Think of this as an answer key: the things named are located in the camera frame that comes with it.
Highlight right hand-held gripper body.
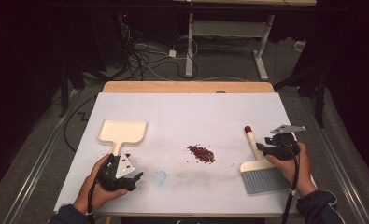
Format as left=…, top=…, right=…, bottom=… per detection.
left=264, top=124, right=307, bottom=161

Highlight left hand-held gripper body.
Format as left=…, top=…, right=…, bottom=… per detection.
left=96, top=152, right=136, bottom=192

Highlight cream hand brush grey bristles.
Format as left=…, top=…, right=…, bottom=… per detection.
left=239, top=125, right=292, bottom=195

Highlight cream dustpan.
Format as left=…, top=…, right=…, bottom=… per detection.
left=96, top=119, right=149, bottom=157

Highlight red and green beans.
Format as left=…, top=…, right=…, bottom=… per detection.
left=186, top=144, right=217, bottom=165

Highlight person's right hand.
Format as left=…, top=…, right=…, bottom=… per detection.
left=265, top=142, right=317, bottom=199

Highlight person's left hand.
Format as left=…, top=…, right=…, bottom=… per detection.
left=73, top=153, right=129, bottom=216

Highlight black stand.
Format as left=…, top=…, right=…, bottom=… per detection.
left=274, top=66, right=327, bottom=129
left=58, top=60, right=87, bottom=119

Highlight white board table cover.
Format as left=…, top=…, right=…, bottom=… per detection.
left=53, top=91, right=317, bottom=217

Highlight wooden table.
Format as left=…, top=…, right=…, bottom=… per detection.
left=101, top=80, right=276, bottom=94

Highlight right hand-held gripper black cable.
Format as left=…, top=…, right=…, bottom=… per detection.
left=279, top=146, right=300, bottom=224

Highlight hand-held gripper black cable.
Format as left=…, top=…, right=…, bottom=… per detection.
left=86, top=174, right=111, bottom=224
left=279, top=146, right=300, bottom=224

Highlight left hand-held gripper black cable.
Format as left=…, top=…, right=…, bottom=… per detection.
left=86, top=174, right=111, bottom=224

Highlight black floor cable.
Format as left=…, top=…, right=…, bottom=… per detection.
left=63, top=94, right=98, bottom=154

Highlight metal floor rail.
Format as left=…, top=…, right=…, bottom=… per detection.
left=297, top=92, right=369, bottom=224
left=9, top=90, right=80, bottom=224

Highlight tangle of floor cables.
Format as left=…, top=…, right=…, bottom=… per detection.
left=120, top=22, right=202, bottom=82

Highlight white metal table frame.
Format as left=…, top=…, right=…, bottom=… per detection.
left=172, top=0, right=318, bottom=82

